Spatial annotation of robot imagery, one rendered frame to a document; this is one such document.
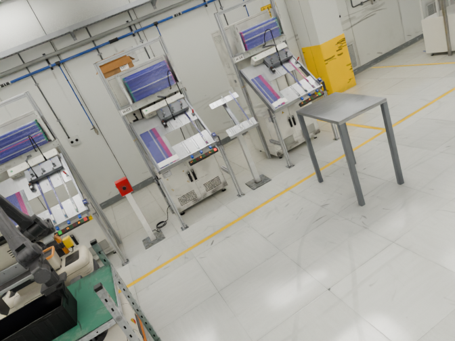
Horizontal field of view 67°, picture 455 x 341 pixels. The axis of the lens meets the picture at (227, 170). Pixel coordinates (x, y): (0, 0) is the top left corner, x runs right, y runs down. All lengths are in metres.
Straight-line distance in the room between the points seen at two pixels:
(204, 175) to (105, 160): 1.92
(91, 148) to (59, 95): 0.84
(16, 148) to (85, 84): 1.77
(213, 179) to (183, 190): 0.39
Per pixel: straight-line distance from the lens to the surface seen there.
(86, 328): 1.58
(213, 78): 5.74
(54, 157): 3.90
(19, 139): 3.94
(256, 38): 4.39
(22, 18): 5.46
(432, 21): 6.85
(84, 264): 2.47
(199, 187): 4.09
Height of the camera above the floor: 1.77
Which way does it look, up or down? 22 degrees down
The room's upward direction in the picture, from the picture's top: 23 degrees counter-clockwise
